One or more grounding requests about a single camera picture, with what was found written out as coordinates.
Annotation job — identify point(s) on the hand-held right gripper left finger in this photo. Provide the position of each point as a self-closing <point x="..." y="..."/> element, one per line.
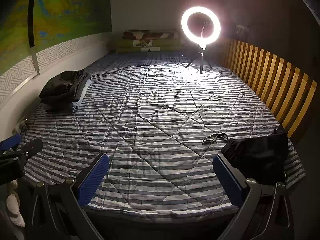
<point x="93" y="178"/>

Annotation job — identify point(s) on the white power strip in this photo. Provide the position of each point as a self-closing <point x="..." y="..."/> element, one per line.
<point x="22" y="124"/>

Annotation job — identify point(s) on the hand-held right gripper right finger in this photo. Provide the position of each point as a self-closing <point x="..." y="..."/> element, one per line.
<point x="228" y="180"/>

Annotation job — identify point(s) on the stack of folded dark clothes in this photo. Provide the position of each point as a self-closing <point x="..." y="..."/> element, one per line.
<point x="66" y="90"/>

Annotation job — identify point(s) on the white cloth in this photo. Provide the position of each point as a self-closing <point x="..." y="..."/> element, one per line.
<point x="15" y="207"/>

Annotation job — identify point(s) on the folded green patterned bedding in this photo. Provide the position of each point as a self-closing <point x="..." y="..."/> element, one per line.
<point x="150" y="41"/>

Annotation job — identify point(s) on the striped grey white blanket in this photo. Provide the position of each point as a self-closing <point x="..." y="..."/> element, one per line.
<point x="160" y="130"/>

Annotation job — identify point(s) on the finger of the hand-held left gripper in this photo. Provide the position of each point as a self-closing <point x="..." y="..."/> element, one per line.
<point x="30" y="147"/>
<point x="11" y="171"/>

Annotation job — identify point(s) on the green wall map poster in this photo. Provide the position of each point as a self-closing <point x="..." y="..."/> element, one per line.
<point x="57" y="15"/>

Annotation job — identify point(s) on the black and white curved strip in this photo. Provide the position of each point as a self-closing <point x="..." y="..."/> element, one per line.
<point x="32" y="30"/>

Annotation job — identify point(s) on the wooden slatted bed rail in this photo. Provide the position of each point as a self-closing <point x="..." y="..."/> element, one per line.
<point x="270" y="80"/>

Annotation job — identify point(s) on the black pants with yellow stripes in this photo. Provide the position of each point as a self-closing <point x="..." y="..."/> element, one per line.
<point x="260" y="156"/>

